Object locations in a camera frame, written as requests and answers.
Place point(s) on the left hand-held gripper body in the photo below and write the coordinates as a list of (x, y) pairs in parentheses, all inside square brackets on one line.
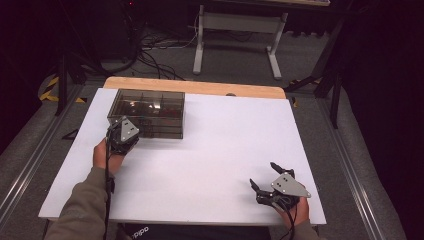
[(128, 131)]

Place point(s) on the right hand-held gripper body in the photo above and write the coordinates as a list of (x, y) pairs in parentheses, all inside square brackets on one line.
[(288, 187)]

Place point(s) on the smoky transparent drawer box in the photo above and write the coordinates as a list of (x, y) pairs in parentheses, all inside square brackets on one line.
[(153, 110)]

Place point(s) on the person's right hand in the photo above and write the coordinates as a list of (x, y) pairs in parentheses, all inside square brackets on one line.
[(298, 213)]

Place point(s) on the person's left hand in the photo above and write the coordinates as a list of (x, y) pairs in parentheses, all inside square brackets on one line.
[(103, 160)]

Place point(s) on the white board sheet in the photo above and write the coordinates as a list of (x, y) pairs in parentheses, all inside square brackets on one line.
[(216, 150)]

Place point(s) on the black metal stand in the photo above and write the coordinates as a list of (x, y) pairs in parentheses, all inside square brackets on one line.
[(61, 76), (333, 76)]

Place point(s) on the person's black printed clothing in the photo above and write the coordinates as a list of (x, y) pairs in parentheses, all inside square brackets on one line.
[(200, 233)]

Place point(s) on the black triangular bracket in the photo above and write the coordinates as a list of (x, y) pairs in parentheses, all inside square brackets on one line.
[(71, 135)]

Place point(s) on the aluminium floor rail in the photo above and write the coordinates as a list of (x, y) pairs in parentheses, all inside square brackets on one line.
[(33, 156), (350, 173)]

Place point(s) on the white metal desk frame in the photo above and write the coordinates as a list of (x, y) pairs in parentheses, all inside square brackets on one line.
[(240, 23)]

